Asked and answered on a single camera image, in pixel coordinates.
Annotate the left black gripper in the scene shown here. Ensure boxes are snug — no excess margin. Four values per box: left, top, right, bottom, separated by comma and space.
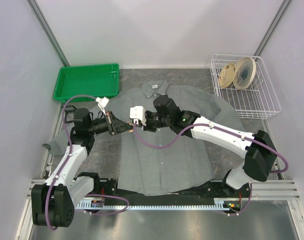
88, 110, 133, 135

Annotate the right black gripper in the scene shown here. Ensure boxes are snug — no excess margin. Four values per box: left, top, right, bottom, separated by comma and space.
136, 110, 172, 133

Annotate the grey button shirt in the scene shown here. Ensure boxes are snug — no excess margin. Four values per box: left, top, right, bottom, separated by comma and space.
43, 79, 246, 196

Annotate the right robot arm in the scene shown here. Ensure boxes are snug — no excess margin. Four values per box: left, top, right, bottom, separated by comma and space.
131, 95, 277, 197

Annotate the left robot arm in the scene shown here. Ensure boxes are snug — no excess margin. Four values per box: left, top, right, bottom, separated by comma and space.
31, 108, 132, 230

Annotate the black box orange brooch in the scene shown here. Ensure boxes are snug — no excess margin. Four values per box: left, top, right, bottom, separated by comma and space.
62, 105, 77, 124

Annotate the green plastic tray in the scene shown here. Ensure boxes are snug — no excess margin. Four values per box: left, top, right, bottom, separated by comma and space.
53, 63, 120, 103

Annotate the beige plate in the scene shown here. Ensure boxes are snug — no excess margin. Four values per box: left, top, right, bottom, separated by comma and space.
218, 62, 236, 89

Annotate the beige bowl blue centre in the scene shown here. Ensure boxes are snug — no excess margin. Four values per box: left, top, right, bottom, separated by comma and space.
233, 56, 256, 90

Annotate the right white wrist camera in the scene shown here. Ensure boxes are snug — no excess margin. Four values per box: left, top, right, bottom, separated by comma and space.
130, 106, 146, 127

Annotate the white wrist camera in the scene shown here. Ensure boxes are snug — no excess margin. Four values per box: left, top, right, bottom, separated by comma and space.
95, 96, 109, 115
130, 106, 146, 127

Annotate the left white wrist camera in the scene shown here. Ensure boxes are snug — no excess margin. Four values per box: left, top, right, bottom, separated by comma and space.
95, 96, 109, 115

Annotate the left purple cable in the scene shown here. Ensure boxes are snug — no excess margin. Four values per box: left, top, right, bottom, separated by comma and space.
45, 94, 130, 232

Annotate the purple cable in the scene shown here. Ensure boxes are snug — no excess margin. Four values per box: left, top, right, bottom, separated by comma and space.
45, 94, 130, 232
133, 119, 289, 217

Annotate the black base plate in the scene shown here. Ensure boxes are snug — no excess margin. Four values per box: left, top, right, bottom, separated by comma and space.
90, 178, 250, 203

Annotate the white wire basket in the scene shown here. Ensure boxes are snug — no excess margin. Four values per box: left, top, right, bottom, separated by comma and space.
210, 53, 281, 119

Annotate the blue-white cable duct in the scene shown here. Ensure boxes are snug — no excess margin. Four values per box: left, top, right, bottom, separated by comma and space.
75, 197, 237, 211

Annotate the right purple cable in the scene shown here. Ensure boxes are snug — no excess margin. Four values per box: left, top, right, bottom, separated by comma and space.
133, 119, 289, 217

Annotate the aluminium frame rail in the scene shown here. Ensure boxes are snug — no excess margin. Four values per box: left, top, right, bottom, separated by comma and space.
15, 172, 304, 240

